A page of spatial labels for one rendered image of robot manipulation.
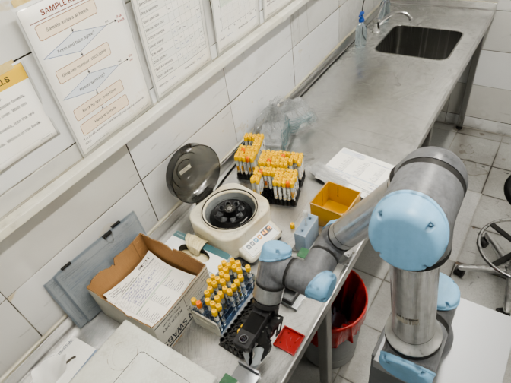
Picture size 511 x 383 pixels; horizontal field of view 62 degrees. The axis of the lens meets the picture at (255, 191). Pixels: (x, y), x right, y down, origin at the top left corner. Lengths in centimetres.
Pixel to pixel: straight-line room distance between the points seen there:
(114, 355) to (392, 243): 65
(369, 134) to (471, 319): 94
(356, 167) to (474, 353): 82
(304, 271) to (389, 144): 101
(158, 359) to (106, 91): 73
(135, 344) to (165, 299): 36
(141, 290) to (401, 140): 122
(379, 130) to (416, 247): 134
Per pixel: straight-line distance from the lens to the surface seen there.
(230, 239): 138
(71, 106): 123
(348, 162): 177
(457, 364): 126
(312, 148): 187
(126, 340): 104
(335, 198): 160
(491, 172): 324
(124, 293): 143
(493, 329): 133
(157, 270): 144
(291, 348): 128
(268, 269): 103
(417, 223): 65
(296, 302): 133
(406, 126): 201
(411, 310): 86
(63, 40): 118
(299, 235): 138
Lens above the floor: 202
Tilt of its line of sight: 43 degrees down
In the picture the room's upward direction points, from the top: 10 degrees counter-clockwise
